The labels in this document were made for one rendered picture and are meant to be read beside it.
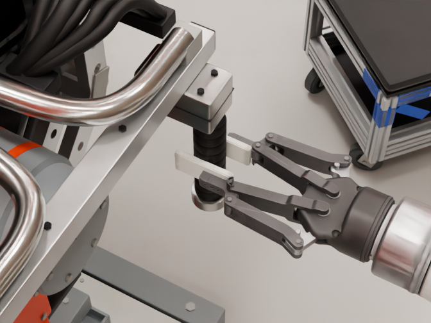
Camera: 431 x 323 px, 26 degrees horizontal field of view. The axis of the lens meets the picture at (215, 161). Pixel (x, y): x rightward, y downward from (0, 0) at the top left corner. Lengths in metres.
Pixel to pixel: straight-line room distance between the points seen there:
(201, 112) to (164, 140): 1.16
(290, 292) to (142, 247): 0.32
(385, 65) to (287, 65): 0.48
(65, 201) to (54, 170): 0.12
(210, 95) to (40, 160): 0.18
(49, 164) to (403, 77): 0.98
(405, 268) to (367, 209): 0.07
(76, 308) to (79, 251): 0.65
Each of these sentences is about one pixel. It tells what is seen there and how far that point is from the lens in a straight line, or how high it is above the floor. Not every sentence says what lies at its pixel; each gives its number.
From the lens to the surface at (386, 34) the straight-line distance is 1.85.
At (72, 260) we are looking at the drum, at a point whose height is 0.82.
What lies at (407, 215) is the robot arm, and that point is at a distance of 0.95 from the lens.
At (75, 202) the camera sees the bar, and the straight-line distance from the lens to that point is 0.82.
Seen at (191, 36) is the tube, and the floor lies 1.01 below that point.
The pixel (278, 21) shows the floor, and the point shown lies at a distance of 2.33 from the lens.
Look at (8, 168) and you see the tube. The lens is 0.81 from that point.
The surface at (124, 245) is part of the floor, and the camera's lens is 1.94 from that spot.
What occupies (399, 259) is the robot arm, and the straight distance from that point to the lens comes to 0.94.
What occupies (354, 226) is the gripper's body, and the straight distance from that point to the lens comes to 0.95.
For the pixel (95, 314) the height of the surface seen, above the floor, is 0.15.
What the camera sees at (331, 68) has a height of 0.16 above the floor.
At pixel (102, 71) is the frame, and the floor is 0.77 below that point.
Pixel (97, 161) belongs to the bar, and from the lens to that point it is 0.84.
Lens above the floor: 1.66
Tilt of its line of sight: 54 degrees down
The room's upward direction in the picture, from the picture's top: straight up
